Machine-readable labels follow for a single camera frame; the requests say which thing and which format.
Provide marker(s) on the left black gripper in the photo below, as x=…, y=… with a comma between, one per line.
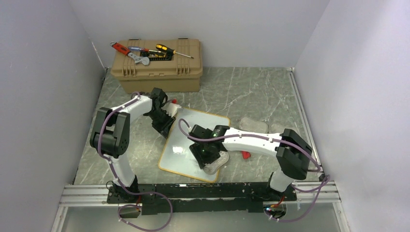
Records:
x=165, y=128

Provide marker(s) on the aluminium extrusion rail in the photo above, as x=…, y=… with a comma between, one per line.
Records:
x=97, y=195

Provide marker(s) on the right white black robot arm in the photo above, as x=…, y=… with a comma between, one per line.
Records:
x=293, y=154

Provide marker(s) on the red bone shaped eraser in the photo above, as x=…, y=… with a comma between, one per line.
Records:
x=245, y=155

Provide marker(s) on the tan plastic toolbox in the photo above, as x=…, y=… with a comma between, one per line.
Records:
x=170, y=72

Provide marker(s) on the yellow framed whiteboard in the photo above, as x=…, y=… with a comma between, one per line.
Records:
x=177, y=157

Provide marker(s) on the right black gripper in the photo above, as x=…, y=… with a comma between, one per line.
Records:
x=195, y=149

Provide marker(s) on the yellow black screwdriver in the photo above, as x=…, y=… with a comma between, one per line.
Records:
x=167, y=49

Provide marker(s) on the blue red small screwdriver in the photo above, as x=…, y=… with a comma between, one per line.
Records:
x=141, y=49

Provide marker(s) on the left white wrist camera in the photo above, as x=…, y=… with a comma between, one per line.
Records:
x=172, y=109

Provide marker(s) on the red handled adjustable wrench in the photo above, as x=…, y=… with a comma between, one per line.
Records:
x=127, y=52

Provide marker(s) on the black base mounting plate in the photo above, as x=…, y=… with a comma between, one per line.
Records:
x=252, y=197

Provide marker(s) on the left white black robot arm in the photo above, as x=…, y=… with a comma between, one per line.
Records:
x=111, y=131

